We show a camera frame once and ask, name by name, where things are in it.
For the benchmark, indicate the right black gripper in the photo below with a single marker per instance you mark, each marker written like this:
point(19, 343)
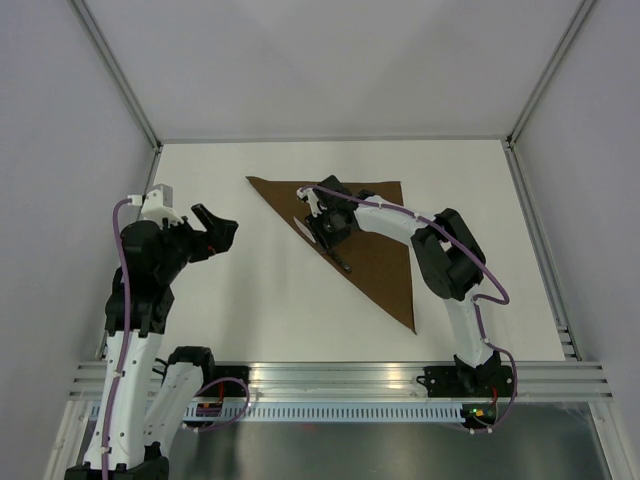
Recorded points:
point(327, 239)

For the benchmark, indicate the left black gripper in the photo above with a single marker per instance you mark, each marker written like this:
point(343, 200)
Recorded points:
point(223, 233)

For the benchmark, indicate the brown cloth napkin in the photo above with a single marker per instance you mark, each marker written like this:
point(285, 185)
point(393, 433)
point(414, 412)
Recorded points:
point(381, 267)

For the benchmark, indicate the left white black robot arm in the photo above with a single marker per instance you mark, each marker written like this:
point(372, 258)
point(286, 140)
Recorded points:
point(134, 432)

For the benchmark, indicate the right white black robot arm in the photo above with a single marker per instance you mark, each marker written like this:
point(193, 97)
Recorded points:
point(451, 264)

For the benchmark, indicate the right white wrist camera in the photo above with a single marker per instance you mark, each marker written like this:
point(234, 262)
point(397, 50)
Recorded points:
point(306, 194)

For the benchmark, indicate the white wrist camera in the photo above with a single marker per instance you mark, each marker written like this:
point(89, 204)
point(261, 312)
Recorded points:
point(306, 194)
point(156, 205)

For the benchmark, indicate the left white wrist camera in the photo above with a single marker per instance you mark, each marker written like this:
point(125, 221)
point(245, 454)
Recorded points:
point(156, 205)

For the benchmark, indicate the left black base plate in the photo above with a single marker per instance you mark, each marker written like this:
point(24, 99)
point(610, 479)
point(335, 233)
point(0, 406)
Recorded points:
point(230, 387)

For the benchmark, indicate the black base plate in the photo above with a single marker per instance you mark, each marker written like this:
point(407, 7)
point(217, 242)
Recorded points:
point(230, 387)
point(454, 382)

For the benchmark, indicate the aluminium front rail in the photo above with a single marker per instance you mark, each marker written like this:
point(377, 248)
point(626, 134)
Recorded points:
point(562, 381)

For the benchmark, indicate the white slotted cable duct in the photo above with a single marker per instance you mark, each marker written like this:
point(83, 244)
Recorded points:
point(354, 412)

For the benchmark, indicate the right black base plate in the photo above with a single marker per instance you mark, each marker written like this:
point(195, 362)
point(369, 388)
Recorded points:
point(454, 382)

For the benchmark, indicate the left aluminium frame post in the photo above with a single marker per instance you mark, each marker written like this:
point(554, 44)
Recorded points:
point(97, 38)

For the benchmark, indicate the aluminium frame post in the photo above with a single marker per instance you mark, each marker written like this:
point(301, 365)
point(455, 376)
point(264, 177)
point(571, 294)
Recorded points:
point(572, 31)
point(97, 38)

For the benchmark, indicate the right aluminium frame post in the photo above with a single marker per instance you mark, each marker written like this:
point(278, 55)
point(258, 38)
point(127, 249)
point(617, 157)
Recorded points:
point(572, 31)

